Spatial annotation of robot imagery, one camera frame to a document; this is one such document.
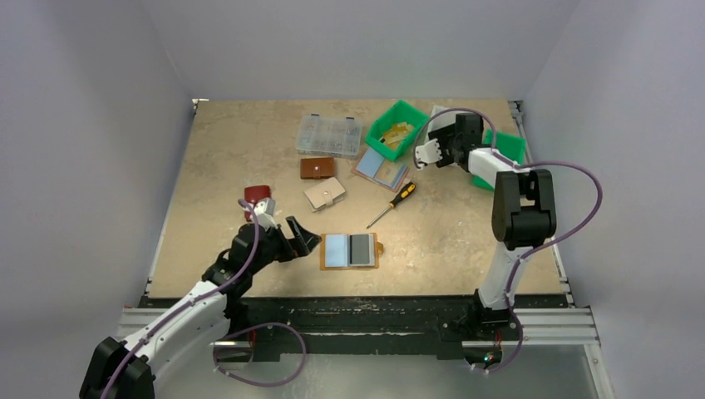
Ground red leather card holder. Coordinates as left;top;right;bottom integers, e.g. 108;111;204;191
244;185;274;210

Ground mustard yellow card holder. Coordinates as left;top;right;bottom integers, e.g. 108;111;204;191
319;233;385;270

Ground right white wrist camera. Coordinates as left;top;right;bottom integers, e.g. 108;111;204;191
414;139;442;170

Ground stack of loose cards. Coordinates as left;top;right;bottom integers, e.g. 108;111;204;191
351;148;410;192

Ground green bin right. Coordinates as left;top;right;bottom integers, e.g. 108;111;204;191
483;130;526;165

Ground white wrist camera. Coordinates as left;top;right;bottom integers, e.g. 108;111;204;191
414;139;442;170
251;197;277;229

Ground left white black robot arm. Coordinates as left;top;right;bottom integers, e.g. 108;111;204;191
79;216;323;398

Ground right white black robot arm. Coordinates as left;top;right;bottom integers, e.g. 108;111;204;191
427;113;557;329

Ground brown leather card holder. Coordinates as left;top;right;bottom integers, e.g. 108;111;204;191
299;157;336;180

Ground yellow black screwdriver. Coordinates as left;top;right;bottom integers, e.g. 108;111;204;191
366;182;417;229

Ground cards in green bin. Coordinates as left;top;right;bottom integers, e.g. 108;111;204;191
380;122;415;147

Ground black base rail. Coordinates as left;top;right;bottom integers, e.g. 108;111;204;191
192;294;544;365

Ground clear plastic organizer box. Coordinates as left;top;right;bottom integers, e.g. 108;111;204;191
295;114;363;159

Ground beige card holder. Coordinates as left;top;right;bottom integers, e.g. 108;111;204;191
303;177;346;212

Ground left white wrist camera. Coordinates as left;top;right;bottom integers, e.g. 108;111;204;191
251;197;277;229

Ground aluminium frame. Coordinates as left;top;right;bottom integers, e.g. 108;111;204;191
99;305;615;399

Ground white plastic bin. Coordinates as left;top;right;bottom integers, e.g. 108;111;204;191
422;105;469;144

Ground green bin with cards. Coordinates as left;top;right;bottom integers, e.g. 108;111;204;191
365;100;429;161

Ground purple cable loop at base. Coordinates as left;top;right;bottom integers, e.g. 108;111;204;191
213;323;307;388

